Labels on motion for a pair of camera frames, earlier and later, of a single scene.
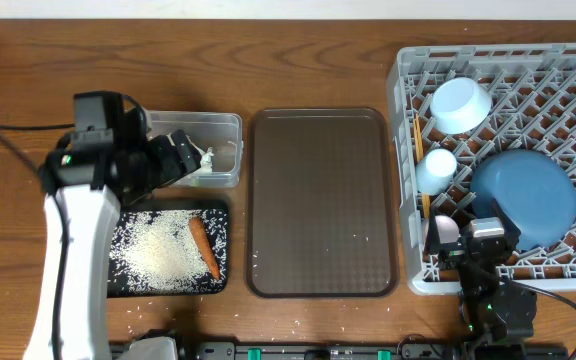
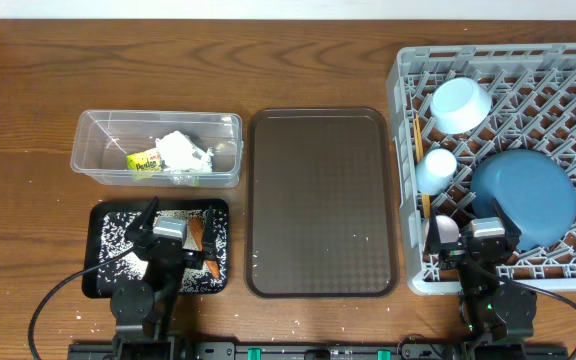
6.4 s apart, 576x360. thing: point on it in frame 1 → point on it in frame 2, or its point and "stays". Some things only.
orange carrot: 198,229 stays
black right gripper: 514,233 stays
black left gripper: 171,169 → 139,237
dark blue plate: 534,188 stays
